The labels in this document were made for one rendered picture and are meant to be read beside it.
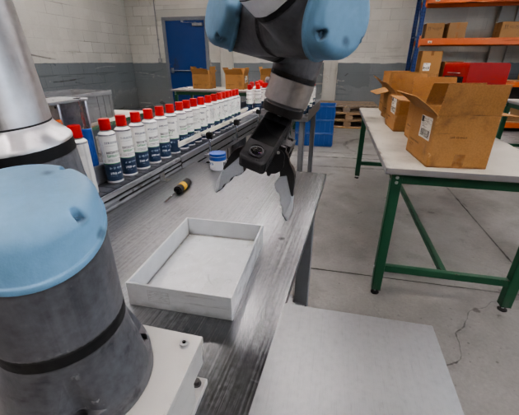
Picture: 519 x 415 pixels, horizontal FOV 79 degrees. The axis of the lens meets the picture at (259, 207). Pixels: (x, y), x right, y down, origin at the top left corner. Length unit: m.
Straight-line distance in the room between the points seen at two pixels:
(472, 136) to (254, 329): 1.43
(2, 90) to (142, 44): 8.83
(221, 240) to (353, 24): 0.59
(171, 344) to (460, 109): 1.53
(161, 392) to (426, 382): 0.36
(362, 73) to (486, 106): 6.29
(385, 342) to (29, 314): 0.49
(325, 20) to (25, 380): 0.41
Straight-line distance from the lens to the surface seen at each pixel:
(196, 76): 6.27
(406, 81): 2.87
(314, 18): 0.34
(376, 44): 7.94
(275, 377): 0.52
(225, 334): 0.57
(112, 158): 1.11
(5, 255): 0.28
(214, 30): 0.47
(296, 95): 0.53
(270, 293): 0.65
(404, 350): 0.60
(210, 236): 0.83
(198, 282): 0.68
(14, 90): 0.40
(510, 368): 1.94
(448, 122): 1.71
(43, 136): 0.41
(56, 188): 0.32
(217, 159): 1.32
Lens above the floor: 1.24
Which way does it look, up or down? 25 degrees down
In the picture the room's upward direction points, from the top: straight up
